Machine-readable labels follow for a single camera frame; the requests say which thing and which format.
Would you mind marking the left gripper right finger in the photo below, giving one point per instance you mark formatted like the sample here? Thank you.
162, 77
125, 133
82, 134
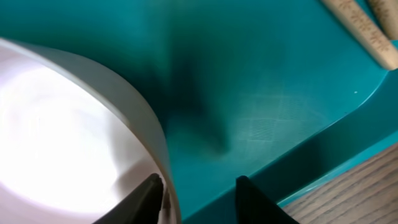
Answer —
254, 207

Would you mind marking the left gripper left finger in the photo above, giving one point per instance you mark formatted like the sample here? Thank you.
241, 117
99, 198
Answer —
141, 206

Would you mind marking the small pink-white bowl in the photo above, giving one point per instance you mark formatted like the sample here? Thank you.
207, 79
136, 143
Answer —
76, 139

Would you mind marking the teal plastic tray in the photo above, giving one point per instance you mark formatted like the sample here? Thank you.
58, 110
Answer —
276, 90

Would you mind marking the left wooden chopstick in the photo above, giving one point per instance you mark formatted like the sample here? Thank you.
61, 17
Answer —
365, 31

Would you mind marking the wooden chopstick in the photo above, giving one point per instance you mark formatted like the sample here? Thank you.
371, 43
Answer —
386, 14
365, 31

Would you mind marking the right wooden chopstick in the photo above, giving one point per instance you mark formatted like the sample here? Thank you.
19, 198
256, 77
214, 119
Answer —
386, 14

